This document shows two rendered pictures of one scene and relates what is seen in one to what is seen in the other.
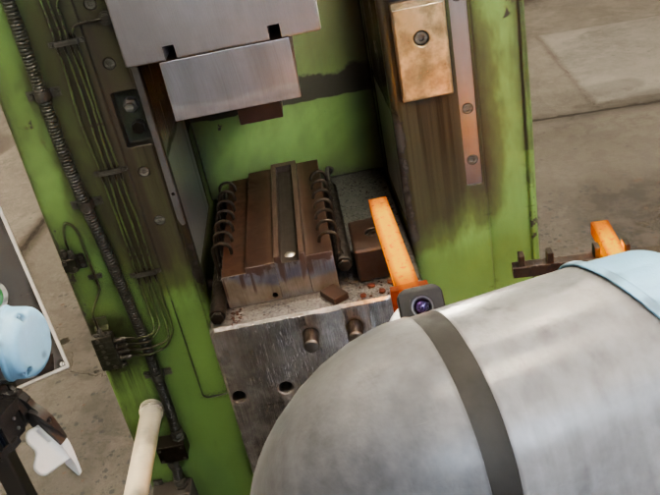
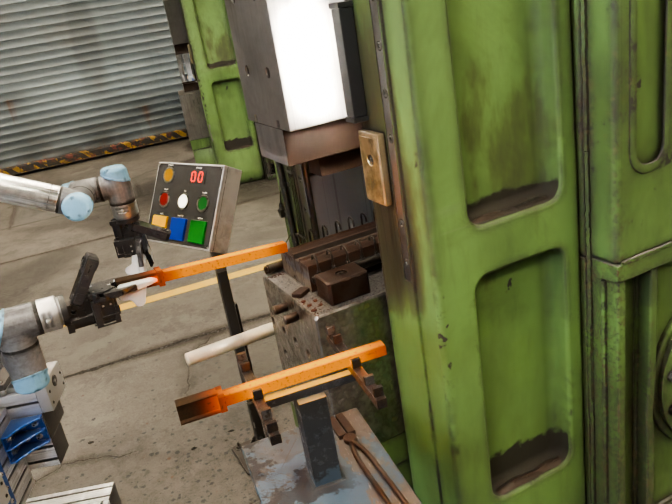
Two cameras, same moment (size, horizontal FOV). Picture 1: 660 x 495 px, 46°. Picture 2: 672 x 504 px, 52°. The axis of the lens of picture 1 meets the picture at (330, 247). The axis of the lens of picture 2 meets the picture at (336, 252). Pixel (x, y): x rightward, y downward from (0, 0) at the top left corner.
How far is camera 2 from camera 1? 1.67 m
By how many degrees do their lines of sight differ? 59
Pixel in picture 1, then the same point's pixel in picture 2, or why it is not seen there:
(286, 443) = not seen: outside the picture
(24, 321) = (72, 199)
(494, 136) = (417, 253)
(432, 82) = (376, 192)
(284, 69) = (283, 147)
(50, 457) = (134, 269)
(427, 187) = (388, 266)
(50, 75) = not seen: hidden behind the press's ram
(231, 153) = not seen: hidden behind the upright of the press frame
